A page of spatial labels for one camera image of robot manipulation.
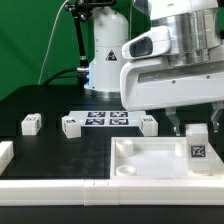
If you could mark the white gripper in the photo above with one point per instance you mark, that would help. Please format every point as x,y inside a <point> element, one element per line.
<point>151,84</point>

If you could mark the black camera stand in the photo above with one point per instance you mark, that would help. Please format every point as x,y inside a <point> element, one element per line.
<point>81,11</point>

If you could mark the white square tabletop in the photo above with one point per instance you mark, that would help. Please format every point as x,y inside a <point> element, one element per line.
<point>151,158</point>

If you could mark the white fence wall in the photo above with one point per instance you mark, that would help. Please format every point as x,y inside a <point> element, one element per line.
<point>6,154</point>
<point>109,192</point>

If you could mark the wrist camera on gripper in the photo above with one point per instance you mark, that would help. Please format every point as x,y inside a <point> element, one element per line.
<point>155,42</point>

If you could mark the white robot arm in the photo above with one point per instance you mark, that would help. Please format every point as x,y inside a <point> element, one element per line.
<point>178,62</point>

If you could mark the white fence front wall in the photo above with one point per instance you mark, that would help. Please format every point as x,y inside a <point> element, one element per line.
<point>109,192</point>

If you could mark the white fence left wall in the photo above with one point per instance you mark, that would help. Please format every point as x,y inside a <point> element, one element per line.
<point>6,154</point>

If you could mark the paper sheet with markers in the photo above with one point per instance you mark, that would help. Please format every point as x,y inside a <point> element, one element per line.
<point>107,118</point>

